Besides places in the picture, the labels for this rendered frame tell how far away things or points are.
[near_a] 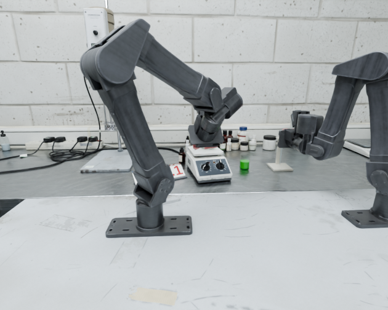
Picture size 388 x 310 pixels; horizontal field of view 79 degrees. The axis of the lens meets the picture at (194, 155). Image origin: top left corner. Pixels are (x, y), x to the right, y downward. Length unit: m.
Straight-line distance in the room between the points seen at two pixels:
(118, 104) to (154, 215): 0.26
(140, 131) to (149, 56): 0.14
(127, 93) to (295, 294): 0.45
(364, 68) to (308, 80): 0.85
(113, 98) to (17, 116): 1.23
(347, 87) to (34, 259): 0.83
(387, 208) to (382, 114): 0.23
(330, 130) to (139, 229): 0.58
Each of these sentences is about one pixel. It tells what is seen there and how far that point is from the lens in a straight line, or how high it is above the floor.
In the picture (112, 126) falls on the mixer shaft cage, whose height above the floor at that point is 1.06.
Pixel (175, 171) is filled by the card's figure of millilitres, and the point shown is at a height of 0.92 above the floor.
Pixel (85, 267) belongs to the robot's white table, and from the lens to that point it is 0.54.
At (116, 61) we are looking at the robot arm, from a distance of 0.44.
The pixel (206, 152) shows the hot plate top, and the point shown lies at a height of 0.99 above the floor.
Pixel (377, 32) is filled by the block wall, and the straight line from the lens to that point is 1.77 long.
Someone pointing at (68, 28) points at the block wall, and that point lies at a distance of 1.49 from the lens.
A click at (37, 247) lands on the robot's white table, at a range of 0.63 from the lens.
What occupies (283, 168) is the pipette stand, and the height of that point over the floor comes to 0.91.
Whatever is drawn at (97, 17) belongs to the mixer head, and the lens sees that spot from 1.05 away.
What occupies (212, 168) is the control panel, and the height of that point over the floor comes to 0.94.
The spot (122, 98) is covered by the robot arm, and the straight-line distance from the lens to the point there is 0.45.
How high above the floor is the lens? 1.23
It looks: 17 degrees down
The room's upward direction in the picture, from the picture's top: straight up
